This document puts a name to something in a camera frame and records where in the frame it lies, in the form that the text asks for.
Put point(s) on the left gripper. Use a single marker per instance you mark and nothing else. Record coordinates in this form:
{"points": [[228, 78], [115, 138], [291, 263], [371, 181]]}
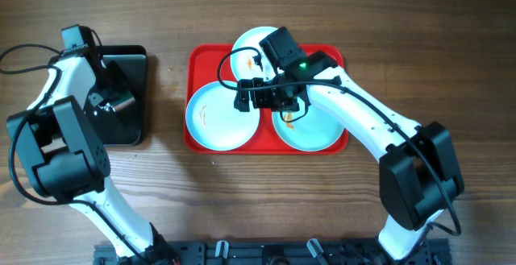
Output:
{"points": [[111, 99]]}

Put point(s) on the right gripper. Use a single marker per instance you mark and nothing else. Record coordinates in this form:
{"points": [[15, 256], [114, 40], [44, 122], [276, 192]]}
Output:
{"points": [[250, 94]]}

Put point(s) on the light blue plate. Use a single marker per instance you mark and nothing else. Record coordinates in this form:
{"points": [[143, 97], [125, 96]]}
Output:
{"points": [[247, 59], [214, 122], [307, 130]]}

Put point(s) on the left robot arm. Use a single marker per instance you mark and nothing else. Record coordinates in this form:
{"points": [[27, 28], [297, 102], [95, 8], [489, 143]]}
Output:
{"points": [[57, 158]]}

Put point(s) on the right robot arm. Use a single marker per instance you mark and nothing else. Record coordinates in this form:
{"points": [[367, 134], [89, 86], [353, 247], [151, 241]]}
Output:
{"points": [[419, 172]]}

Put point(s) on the black rectangular tray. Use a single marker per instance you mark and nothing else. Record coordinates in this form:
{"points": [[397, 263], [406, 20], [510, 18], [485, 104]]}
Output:
{"points": [[127, 128]]}

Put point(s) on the red plastic tray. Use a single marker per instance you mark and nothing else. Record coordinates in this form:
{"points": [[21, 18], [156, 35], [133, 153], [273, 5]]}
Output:
{"points": [[203, 63]]}

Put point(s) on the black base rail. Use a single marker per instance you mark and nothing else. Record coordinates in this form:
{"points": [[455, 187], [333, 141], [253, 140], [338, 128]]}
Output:
{"points": [[344, 252]]}

